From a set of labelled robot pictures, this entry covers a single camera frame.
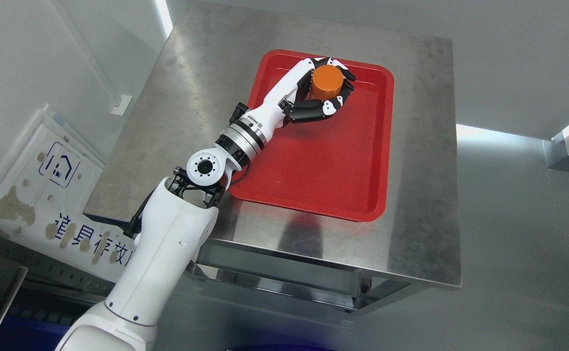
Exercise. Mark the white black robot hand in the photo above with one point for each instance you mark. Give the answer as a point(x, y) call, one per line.
point(287, 101)

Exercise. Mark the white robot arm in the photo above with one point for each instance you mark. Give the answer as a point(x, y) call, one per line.
point(176, 220)

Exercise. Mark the orange cylindrical capacitor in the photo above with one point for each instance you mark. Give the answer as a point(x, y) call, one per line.
point(326, 82)

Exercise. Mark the stainless steel desk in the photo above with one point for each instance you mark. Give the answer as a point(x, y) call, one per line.
point(217, 56)

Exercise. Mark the white sign board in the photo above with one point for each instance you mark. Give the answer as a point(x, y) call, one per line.
point(45, 184)

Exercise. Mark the red plastic tray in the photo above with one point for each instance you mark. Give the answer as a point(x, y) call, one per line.
point(337, 167)

